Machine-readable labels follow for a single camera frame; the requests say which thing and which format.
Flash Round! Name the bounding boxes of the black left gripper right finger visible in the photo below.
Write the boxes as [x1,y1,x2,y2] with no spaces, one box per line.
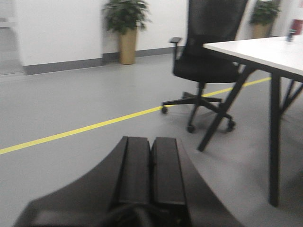
[151,137,191,227]

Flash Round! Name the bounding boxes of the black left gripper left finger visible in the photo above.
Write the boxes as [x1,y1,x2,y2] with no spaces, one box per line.
[109,136,150,210]

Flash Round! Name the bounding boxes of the yellow floor tape line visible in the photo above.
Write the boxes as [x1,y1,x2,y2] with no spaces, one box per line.
[0,77,271,155]

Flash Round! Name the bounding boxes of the black office chair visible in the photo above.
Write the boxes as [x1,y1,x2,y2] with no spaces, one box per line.
[161,0,247,133]

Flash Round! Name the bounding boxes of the white table black legs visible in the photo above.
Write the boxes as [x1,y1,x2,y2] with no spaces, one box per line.
[197,35,303,207]

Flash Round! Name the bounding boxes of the potted plant tan pot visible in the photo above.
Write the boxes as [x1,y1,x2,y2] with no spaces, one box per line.
[103,0,149,65]

